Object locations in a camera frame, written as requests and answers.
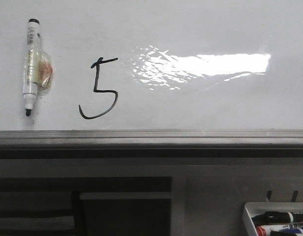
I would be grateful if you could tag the white marker with taped magnet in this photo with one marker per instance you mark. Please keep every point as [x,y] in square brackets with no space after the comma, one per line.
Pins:
[38,68]

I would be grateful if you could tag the black capped marker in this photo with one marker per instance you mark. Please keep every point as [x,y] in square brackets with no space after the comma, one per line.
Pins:
[276,217]

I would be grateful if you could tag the white whiteboard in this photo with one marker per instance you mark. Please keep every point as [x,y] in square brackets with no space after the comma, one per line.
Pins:
[157,64]

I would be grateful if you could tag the right black wall hook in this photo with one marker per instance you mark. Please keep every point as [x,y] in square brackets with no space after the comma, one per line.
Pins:
[294,196]

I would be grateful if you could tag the red capped marker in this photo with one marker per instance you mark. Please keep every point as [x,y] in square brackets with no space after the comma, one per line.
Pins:
[265,230]

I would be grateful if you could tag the white marker tray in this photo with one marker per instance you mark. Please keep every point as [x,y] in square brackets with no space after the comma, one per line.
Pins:
[252,209]

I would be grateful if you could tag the aluminium whiteboard tray ledge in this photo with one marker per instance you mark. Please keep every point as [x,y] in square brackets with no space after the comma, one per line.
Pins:
[150,139]

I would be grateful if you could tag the blue capped marker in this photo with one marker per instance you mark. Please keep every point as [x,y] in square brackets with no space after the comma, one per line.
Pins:
[288,233]

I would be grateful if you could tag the left black wall hook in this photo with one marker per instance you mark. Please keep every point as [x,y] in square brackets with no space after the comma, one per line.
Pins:
[268,196]

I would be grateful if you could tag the black wall hook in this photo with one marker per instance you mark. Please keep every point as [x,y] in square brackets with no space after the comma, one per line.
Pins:
[294,196]
[268,196]

